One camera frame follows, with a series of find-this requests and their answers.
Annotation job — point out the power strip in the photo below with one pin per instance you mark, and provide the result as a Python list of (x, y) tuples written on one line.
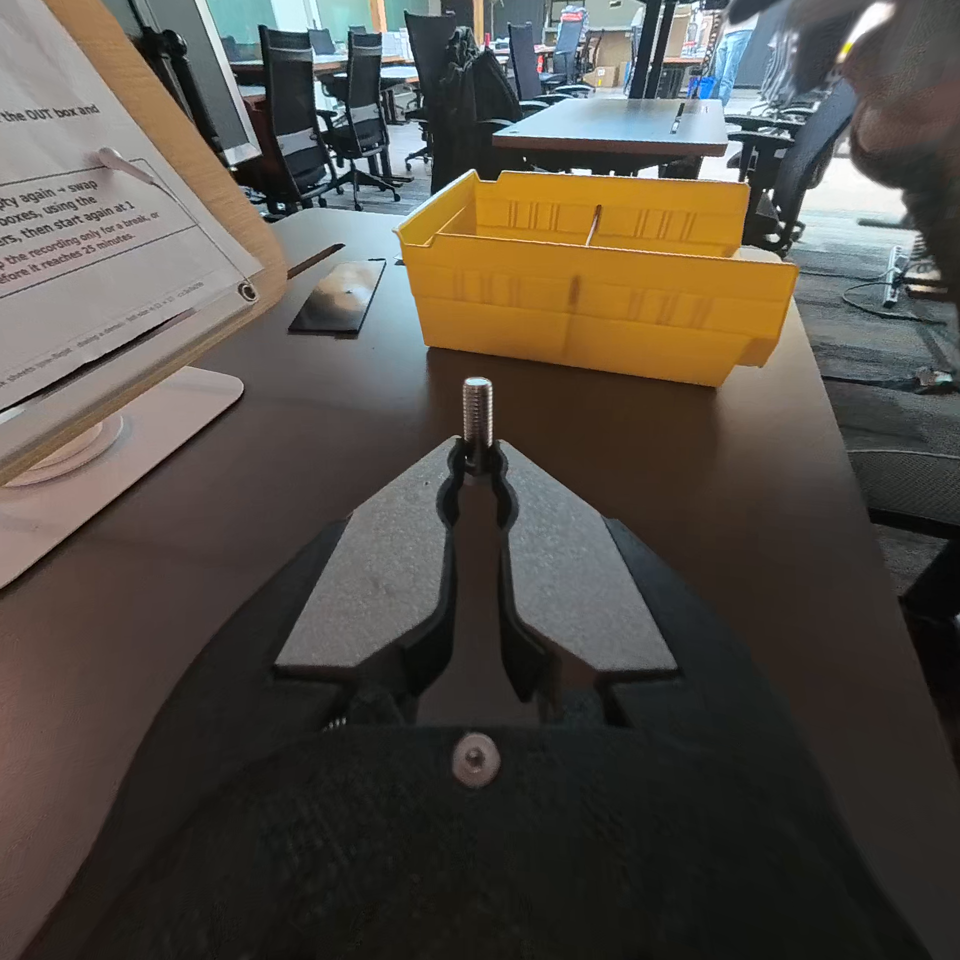
[(892, 277)]

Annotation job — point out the black flat plate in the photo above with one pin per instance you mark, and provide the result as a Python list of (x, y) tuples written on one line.
[(337, 296)]

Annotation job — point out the black office chair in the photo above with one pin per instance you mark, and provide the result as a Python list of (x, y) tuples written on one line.
[(296, 127), (364, 120), (802, 172)]

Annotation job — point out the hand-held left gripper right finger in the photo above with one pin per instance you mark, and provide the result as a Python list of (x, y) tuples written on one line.
[(585, 592)]

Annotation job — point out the silver hex socket bolt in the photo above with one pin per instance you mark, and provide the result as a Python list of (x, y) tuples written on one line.
[(476, 412)]

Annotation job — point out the white framed board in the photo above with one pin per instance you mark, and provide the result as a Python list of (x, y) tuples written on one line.
[(217, 82)]

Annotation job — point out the yellow plastic bin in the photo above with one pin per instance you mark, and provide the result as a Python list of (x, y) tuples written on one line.
[(600, 300)]

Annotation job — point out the black jacket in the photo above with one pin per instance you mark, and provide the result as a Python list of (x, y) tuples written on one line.
[(472, 105)]

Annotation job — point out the thin wooden stick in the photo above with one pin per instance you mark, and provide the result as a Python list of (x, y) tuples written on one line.
[(315, 259)]

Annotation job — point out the person's right hand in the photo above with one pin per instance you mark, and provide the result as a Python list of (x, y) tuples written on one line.
[(900, 120)]

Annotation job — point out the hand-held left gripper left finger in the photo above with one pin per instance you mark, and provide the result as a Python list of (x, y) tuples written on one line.
[(375, 585)]

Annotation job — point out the instruction sheet stand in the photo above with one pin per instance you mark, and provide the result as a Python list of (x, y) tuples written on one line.
[(90, 247)]

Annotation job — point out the dark background table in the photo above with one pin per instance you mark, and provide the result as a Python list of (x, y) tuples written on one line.
[(615, 127)]

